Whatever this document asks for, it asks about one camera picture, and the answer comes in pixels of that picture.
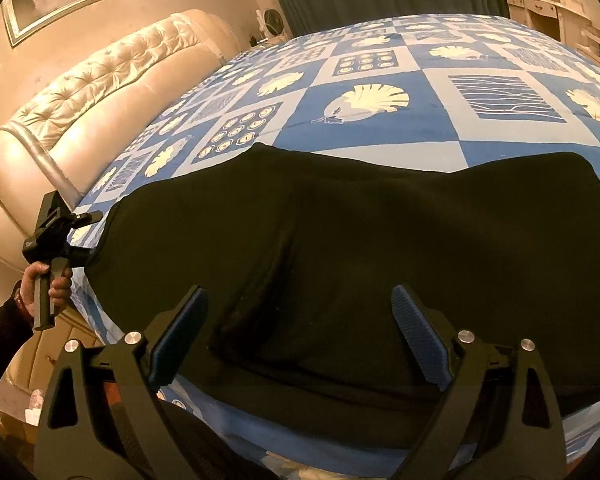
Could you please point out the cream bedside cabinet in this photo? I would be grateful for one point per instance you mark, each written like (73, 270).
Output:
(55, 355)

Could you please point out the white dressing table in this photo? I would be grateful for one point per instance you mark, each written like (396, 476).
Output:
(545, 15)

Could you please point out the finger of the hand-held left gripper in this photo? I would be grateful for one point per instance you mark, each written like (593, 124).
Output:
(87, 219)

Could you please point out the cream tufted headboard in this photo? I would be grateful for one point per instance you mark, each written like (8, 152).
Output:
(105, 110)

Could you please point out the person's left hand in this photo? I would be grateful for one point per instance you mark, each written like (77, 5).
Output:
(60, 287)

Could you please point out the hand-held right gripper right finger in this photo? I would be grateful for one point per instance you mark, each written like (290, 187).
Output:
(422, 340)

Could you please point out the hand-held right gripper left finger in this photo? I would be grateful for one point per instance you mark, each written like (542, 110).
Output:
(177, 340)

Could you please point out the blue patterned bedsheet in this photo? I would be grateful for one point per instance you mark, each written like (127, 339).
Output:
(405, 125)

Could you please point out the black pants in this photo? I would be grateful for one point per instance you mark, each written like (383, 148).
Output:
(355, 235)

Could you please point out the small white desk fan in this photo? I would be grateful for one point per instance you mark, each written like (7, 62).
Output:
(271, 22)

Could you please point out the person's left forearm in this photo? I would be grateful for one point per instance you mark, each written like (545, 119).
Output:
(0, 340)

